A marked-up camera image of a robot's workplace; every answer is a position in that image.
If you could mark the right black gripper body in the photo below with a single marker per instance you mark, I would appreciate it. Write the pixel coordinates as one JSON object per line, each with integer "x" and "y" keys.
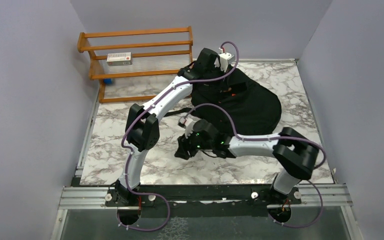
{"x": 193, "y": 143}

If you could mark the black student backpack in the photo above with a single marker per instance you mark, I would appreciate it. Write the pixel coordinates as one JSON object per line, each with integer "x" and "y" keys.
{"x": 254, "y": 109}

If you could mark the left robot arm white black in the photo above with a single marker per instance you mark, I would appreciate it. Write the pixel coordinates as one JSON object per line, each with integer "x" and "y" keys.
{"x": 142, "y": 127}

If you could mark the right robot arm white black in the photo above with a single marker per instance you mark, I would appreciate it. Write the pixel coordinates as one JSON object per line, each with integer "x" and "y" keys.
{"x": 296, "y": 154}

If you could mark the wooden shelf rack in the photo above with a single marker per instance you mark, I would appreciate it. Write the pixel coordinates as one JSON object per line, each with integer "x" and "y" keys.
{"x": 143, "y": 64}

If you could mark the white red box on shelf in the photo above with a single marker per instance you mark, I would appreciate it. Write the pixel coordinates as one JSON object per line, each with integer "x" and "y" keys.
{"x": 119, "y": 59}

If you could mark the blue object under shelf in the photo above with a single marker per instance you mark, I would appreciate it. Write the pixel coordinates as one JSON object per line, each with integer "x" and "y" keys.
{"x": 108, "y": 81}

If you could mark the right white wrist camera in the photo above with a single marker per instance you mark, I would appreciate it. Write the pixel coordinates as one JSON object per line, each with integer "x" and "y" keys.
{"x": 188, "y": 125}

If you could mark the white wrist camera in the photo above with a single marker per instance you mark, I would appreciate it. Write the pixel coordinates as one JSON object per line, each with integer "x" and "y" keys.
{"x": 188, "y": 125}
{"x": 223, "y": 61}

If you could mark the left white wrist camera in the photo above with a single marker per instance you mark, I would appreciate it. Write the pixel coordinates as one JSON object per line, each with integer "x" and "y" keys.
{"x": 223, "y": 61}

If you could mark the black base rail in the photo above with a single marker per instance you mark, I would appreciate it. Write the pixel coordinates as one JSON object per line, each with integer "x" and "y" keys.
{"x": 202, "y": 200}

